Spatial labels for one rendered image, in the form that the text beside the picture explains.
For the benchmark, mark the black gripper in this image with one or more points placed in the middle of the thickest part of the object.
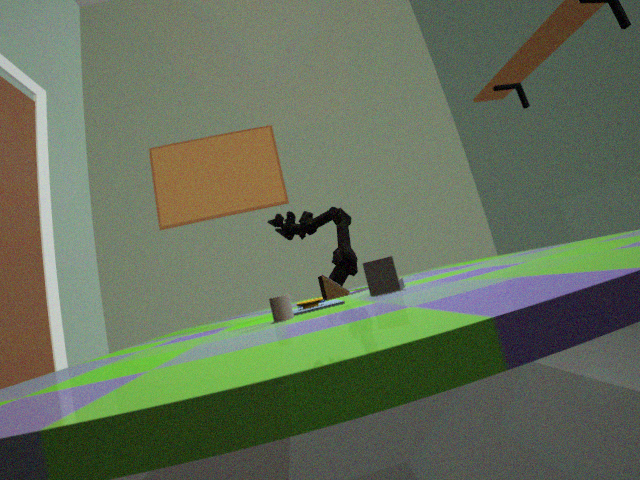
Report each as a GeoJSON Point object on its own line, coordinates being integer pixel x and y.
{"type": "Point", "coordinates": [287, 228]}

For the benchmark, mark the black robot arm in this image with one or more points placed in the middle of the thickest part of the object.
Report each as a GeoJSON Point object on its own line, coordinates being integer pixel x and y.
{"type": "Point", "coordinates": [344, 257]}

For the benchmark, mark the beige cylinder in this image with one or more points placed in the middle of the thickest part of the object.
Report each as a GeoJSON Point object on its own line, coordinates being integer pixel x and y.
{"type": "Point", "coordinates": [281, 308]}

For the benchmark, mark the light blue flat mat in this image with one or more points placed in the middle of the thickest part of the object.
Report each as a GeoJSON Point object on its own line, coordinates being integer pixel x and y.
{"type": "Point", "coordinates": [321, 306]}

